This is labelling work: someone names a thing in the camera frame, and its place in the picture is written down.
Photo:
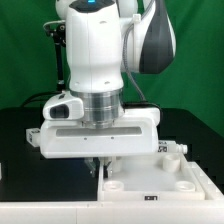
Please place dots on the white L-shaped fence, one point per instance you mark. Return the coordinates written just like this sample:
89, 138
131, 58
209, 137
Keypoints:
210, 211

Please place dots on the black camera stand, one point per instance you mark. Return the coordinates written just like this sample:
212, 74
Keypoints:
57, 31

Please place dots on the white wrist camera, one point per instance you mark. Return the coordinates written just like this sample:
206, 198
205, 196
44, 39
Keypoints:
63, 106

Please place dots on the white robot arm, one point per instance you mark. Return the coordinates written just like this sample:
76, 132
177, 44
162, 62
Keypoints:
89, 119

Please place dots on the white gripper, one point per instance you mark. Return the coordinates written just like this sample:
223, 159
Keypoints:
133, 134

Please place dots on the white square table top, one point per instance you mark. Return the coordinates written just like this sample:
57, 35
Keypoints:
159, 177

